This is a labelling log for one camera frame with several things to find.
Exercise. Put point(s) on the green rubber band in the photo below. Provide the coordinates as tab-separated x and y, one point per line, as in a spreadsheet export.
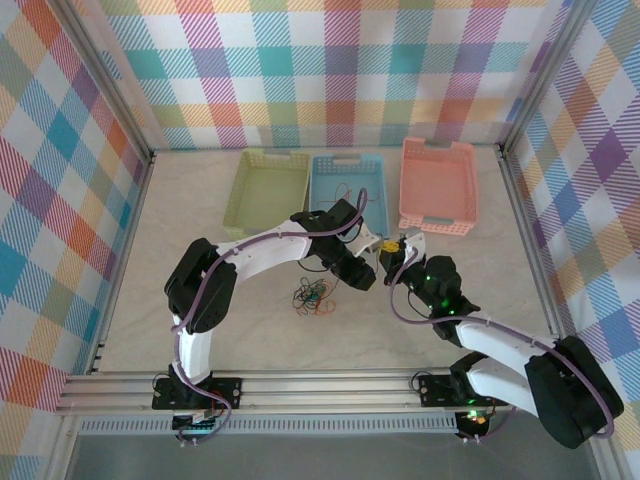
315	295

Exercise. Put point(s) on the coloured rubber bands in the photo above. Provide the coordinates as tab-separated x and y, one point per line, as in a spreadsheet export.
307	312

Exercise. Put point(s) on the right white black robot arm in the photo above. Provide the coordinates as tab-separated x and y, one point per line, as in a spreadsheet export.
500	340

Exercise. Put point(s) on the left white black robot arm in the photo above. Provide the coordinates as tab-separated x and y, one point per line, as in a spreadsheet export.
260	250

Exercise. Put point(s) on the pink perforated plastic basket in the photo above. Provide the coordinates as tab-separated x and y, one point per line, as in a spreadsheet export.
437	185

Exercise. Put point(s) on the blue perforated plastic basket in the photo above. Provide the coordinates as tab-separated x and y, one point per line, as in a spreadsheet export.
325	180

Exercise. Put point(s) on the green perforated plastic basket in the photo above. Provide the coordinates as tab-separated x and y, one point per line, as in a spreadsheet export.
265	190

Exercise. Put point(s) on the aluminium side rail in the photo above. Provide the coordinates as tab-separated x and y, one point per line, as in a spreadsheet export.
525	225
125	250

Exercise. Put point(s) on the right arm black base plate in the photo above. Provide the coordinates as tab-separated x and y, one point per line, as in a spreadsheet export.
435	391

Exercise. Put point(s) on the aluminium mounting rail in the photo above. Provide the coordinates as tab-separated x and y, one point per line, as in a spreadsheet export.
325	390

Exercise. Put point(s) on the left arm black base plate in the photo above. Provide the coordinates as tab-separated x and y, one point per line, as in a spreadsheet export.
230	392

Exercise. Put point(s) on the aluminium frame post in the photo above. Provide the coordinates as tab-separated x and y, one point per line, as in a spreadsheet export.
541	75
112	80

